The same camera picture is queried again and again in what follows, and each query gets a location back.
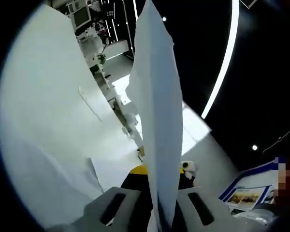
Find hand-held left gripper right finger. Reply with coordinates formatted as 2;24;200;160
170;168;264;232

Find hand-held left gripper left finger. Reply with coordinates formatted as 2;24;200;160
44;165;153;232

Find white mesh office chair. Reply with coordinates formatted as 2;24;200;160
72;4;93;29

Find white table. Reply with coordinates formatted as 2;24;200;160
0;4;147;229

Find white printing paper sheet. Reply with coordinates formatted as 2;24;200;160
12;139;104;213

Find brown cardboard box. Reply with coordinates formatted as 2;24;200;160
137;145;146;162

